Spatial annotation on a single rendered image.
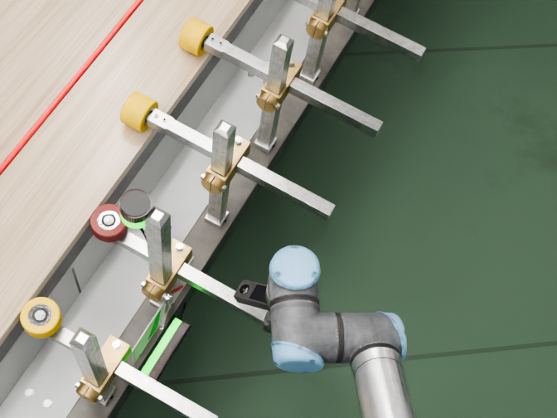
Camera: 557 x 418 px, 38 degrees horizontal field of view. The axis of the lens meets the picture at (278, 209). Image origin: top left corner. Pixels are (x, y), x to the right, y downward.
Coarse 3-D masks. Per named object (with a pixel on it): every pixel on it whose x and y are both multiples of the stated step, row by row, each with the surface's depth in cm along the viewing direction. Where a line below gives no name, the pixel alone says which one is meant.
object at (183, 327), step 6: (186, 324) 191; (180, 330) 190; (174, 336) 190; (180, 336) 190; (174, 342) 189; (168, 348) 188; (174, 348) 188; (162, 354) 188; (168, 354) 188; (162, 360) 187; (156, 366) 186; (162, 366) 186; (150, 372) 185; (156, 372) 186
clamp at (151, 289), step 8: (176, 240) 182; (184, 248) 181; (176, 256) 180; (184, 256) 180; (176, 264) 179; (176, 272) 179; (152, 280) 177; (168, 280) 178; (176, 280) 182; (144, 288) 177; (152, 288) 176; (160, 288) 177; (168, 288) 179; (152, 296) 178; (160, 296) 177
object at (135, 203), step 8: (128, 192) 152; (136, 192) 152; (144, 192) 152; (128, 200) 151; (136, 200) 151; (144, 200) 151; (128, 208) 150; (136, 208) 150; (144, 208) 150; (144, 232) 156
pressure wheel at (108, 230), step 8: (96, 208) 179; (104, 208) 179; (112, 208) 179; (96, 216) 178; (104, 216) 179; (112, 216) 179; (120, 216) 179; (96, 224) 177; (104, 224) 178; (112, 224) 178; (120, 224) 178; (96, 232) 177; (104, 232) 177; (112, 232) 177; (120, 232) 178; (104, 240) 178; (112, 240) 178
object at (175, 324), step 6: (174, 324) 191; (168, 330) 190; (174, 330) 190; (168, 336) 190; (162, 342) 189; (168, 342) 189; (156, 348) 188; (162, 348) 188; (156, 354) 187; (150, 360) 187; (156, 360) 187; (144, 366) 186; (150, 366) 186; (144, 372) 185
